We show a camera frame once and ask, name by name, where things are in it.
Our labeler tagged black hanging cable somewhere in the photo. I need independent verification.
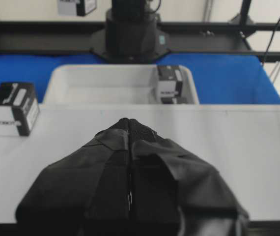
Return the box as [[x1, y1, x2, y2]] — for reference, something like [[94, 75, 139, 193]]
[[261, 0, 280, 67]]

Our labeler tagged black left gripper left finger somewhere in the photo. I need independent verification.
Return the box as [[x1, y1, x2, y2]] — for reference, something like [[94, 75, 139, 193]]
[[16, 118, 130, 236]]

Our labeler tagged black dynamixel box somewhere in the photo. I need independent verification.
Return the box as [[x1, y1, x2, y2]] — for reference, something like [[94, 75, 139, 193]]
[[0, 82, 39, 137], [155, 65, 188, 104]]

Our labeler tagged black aluminium frame rail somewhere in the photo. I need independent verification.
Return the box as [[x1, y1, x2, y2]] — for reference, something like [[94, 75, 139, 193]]
[[0, 22, 280, 64]]

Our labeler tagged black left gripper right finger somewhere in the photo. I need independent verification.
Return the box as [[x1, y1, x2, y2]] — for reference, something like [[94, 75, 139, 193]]
[[129, 119, 249, 236]]

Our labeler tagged white plastic tray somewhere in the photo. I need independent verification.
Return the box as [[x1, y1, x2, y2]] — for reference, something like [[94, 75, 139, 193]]
[[43, 64, 199, 105]]

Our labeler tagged black white box in background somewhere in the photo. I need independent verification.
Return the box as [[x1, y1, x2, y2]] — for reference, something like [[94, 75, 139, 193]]
[[57, 0, 97, 17]]

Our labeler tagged white raised base platform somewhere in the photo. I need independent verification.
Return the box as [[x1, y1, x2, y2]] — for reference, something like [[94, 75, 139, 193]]
[[0, 103, 280, 224]]

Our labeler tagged black Dynamixel box on base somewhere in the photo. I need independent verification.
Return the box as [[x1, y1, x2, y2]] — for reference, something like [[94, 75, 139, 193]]
[[0, 82, 39, 137]]

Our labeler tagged blue table cloth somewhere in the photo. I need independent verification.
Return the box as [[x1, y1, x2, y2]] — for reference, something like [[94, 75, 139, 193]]
[[0, 54, 280, 105]]

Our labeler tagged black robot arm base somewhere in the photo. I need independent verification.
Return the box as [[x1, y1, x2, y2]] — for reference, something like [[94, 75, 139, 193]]
[[90, 0, 169, 64]]

